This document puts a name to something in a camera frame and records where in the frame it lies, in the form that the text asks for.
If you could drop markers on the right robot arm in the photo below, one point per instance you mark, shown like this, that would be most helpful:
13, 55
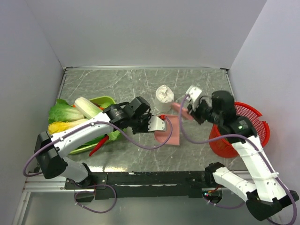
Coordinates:
267, 194

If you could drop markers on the red mesh basket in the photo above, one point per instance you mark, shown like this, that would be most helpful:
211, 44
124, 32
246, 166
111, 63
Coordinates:
246, 123

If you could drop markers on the green vegetable tray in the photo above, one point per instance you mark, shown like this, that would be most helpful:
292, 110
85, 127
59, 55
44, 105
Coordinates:
113, 136

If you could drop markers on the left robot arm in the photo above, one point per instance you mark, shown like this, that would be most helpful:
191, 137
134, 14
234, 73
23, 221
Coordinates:
53, 160

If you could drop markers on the white paper roll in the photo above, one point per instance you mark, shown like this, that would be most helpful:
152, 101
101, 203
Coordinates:
164, 97

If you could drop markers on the pink dustpan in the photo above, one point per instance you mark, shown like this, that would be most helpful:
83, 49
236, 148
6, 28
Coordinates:
161, 136

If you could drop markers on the green lettuce leaf toy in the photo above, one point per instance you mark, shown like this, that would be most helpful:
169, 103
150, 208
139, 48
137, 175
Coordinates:
63, 112

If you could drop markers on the pink hand brush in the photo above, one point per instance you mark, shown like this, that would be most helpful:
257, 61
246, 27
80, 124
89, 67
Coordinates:
184, 112

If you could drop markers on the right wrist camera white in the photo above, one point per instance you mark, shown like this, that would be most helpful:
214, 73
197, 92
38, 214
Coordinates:
194, 93

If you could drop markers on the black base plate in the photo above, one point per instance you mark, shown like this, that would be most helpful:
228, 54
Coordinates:
146, 184

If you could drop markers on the napa cabbage toy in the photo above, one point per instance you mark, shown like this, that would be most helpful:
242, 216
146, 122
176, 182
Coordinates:
87, 108

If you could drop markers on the round green cabbage toy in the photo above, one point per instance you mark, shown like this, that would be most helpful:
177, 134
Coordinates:
105, 105

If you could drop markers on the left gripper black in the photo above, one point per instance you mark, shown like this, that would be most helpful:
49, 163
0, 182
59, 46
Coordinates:
145, 129

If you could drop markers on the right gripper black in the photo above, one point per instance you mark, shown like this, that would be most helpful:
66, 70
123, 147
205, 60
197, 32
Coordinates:
193, 110

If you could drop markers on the yellow corn husk toy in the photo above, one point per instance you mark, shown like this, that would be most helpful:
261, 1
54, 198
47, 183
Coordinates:
59, 126

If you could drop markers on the aluminium rail frame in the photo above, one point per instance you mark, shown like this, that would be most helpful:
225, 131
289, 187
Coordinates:
38, 184

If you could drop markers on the red chili pepper toy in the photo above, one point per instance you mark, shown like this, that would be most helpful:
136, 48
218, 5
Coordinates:
99, 145

